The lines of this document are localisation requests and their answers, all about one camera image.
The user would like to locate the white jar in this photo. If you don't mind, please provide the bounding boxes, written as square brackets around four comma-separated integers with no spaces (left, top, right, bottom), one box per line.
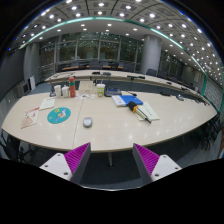
[62,86,69,98]

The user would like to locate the pink illustrated booklet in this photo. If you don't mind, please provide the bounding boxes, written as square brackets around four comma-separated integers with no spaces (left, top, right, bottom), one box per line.
[21,107,39,128]

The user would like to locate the white cup green sleeve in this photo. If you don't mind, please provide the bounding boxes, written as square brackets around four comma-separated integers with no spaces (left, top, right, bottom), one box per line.
[97,84,105,97]

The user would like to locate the orange black handled tool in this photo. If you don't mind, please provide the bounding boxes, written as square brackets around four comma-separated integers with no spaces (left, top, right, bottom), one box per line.
[127,101,152,123]

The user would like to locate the red water bottle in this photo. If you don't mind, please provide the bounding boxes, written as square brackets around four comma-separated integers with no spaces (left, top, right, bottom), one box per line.
[69,77,76,98]

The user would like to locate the colourful flyer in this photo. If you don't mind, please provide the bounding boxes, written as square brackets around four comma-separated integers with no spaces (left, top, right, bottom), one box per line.
[75,94,96,100]

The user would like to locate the white paper sheet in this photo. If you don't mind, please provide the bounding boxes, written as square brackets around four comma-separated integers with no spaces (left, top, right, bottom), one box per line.
[40,98,55,110]

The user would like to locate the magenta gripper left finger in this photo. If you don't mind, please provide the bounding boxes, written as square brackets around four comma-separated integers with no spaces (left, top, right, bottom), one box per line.
[41,143,91,185]

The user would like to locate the round teal mouse pad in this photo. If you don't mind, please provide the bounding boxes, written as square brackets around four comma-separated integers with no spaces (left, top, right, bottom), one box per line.
[47,107,71,124]

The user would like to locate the green-edged notepad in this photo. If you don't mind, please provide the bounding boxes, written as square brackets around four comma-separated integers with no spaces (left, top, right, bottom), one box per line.
[135,102,159,121]

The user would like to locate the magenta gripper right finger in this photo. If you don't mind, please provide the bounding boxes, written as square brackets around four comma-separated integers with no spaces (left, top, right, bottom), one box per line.
[132,143,181,185]

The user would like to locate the black office chair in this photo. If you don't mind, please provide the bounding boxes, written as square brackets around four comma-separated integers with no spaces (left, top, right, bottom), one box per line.
[146,69,157,77]

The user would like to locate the brown cardboard box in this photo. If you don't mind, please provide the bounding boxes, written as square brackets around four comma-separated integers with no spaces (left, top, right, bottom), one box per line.
[79,81,97,94]

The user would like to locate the grey computer mouse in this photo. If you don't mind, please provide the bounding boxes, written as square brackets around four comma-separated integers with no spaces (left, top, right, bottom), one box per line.
[83,117,93,128]

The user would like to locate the blue folder book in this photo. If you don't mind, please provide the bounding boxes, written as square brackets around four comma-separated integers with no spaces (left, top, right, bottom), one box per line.
[112,95,143,107]

